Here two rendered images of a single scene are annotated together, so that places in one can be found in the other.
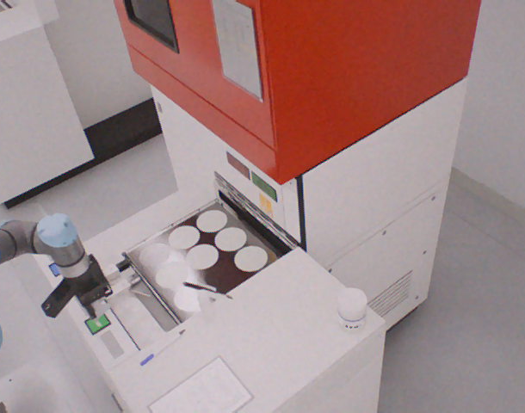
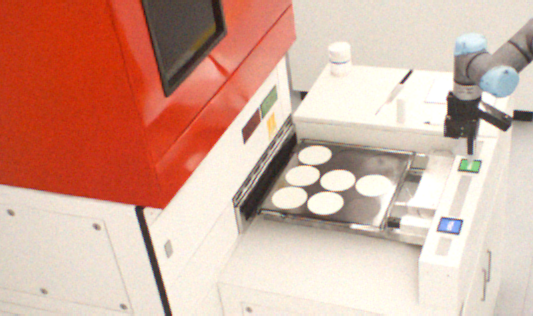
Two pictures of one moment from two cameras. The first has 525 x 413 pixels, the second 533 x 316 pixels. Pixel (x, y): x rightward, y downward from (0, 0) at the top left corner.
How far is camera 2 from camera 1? 2.74 m
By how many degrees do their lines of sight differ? 84
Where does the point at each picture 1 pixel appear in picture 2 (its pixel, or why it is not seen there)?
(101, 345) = (482, 153)
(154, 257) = (366, 206)
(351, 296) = (337, 47)
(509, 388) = not seen: hidden behind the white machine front
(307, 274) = (318, 100)
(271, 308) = (363, 101)
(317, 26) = not seen: outside the picture
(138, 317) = (430, 187)
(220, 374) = (436, 94)
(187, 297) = (386, 165)
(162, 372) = not seen: hidden behind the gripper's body
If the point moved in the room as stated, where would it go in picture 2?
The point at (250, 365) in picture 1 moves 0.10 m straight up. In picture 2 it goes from (415, 89) to (415, 61)
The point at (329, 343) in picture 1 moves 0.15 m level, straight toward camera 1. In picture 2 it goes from (366, 73) to (404, 59)
